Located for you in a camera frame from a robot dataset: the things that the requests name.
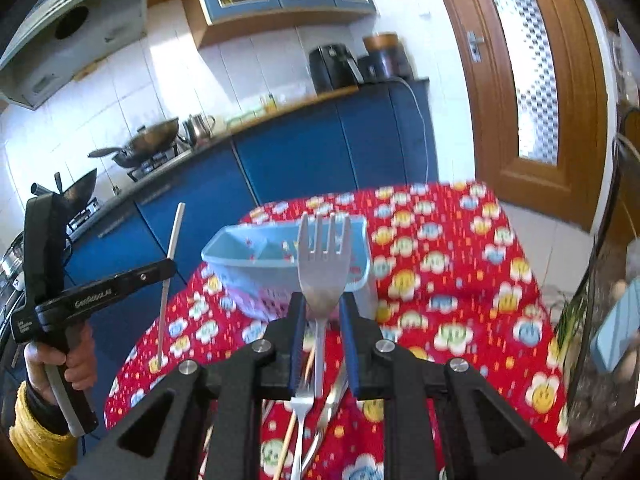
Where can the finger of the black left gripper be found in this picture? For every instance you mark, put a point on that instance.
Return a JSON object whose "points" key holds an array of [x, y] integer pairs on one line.
{"points": [[82, 301]]}

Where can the red smiley flower tablecloth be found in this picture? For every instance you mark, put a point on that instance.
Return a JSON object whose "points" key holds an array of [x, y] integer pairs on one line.
{"points": [[452, 280]]}

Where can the left hand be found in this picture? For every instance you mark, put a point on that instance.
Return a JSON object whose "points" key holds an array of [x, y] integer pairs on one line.
{"points": [[81, 369]]}

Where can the range hood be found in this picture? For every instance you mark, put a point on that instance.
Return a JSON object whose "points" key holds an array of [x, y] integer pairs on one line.
{"points": [[60, 38]]}

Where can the brown wooden door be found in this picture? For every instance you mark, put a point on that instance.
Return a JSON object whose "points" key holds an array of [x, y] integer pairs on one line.
{"points": [[536, 87]]}

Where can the wok on stove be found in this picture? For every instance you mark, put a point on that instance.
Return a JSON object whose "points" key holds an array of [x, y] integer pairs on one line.
{"points": [[148, 142]]}

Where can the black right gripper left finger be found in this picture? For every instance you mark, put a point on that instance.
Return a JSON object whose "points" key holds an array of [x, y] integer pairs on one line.
{"points": [[279, 353]]}

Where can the silver metal knife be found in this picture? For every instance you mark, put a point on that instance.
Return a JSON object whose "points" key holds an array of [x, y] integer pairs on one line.
{"points": [[329, 411]]}

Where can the gas stove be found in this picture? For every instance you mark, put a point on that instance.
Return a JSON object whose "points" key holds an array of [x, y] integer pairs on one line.
{"points": [[114, 179]]}

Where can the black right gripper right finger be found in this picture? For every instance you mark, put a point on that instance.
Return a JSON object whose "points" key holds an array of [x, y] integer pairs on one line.
{"points": [[369, 372]]}

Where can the white silver chopstick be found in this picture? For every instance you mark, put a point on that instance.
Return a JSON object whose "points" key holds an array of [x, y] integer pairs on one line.
{"points": [[171, 251]]}

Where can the light blue utensil box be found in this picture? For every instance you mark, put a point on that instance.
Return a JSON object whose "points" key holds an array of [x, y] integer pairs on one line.
{"points": [[257, 265]]}

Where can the steel kettle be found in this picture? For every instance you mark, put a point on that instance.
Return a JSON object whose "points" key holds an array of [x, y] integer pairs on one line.
{"points": [[198, 129]]}

